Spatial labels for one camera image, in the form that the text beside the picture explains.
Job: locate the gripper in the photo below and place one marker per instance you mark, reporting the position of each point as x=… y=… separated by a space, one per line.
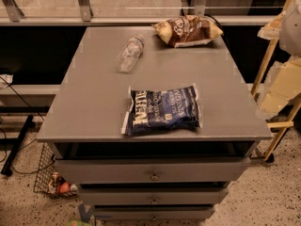
x=292 y=32

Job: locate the blue chip bag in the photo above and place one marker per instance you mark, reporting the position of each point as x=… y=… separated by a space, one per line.
x=170 y=109

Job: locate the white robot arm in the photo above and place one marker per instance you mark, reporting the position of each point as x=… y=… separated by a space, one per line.
x=290 y=33

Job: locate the brown chip bag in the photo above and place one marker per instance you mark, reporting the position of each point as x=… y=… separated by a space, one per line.
x=187 y=31

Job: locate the top grey drawer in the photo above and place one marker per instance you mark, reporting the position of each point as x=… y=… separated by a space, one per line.
x=143 y=171

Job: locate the grey drawer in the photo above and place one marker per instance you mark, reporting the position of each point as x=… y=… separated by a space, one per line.
x=153 y=213
x=143 y=171
x=152 y=196

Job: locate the clear plastic water bottle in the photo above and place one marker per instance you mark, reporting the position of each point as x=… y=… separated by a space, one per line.
x=130 y=53

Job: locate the grey drawer cabinet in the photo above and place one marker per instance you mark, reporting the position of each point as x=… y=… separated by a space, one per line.
x=161 y=142

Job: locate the middle grey drawer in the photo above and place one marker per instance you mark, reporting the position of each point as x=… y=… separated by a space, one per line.
x=152 y=196

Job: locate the bottom grey drawer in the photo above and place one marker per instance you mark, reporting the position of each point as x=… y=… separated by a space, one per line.
x=153 y=213

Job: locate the metal railing with posts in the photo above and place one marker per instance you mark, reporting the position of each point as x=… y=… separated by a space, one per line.
x=99 y=12

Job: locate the snack packs in basket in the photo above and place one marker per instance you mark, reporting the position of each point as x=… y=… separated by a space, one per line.
x=58 y=186

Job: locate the black metal table leg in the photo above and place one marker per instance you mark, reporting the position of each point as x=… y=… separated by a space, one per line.
x=15 y=145

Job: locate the yellow wooden frame stand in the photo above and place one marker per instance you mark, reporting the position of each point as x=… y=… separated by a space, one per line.
x=282 y=126

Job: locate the black wire basket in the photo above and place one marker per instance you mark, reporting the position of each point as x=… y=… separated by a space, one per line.
x=45 y=169

